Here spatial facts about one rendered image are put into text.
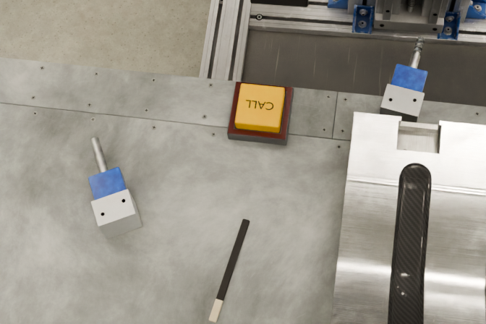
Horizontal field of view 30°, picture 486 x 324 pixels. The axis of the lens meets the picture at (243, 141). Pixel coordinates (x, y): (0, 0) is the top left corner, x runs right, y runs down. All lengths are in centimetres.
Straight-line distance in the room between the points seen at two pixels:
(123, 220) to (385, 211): 33
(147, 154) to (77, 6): 114
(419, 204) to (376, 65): 87
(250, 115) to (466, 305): 37
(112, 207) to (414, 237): 38
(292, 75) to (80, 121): 75
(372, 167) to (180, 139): 28
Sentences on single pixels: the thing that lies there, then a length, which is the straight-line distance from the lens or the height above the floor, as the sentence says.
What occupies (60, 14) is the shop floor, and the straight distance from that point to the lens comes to 234.
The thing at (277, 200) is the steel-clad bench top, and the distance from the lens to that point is 120.
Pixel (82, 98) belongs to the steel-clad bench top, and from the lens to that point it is 130.
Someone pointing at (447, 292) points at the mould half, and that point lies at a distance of 108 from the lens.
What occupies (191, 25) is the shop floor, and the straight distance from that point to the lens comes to 226.
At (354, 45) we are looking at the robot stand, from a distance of 197.
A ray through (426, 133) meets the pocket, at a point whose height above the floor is 86.
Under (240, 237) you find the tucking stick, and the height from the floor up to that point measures 80.
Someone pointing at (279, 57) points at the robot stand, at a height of 21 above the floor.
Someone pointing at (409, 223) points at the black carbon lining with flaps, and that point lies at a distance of 111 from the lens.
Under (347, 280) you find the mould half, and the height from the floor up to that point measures 89.
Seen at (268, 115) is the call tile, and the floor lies 84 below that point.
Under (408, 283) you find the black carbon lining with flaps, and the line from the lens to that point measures 109.
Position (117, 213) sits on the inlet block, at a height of 85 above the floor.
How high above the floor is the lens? 193
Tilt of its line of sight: 66 degrees down
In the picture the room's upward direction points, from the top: 10 degrees counter-clockwise
